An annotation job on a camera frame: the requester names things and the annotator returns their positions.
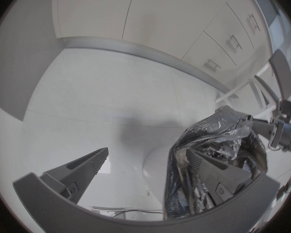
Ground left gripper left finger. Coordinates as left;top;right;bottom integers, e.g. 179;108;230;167
42;147;109;205

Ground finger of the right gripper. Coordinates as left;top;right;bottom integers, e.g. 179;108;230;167
245;116;275;141

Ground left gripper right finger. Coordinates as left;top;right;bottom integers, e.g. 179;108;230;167
185;149;253;205

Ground white trash bin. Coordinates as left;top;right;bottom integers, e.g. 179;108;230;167
142;146;171;211

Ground white chair with grey seat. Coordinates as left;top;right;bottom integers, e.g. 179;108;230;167
215;50;291;121

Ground window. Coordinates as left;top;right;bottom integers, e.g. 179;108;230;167
251;0;291;45

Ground white cabinet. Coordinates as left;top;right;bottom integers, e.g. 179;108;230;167
52;0;274;99

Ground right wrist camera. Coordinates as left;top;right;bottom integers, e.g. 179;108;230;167
270;99;291;122

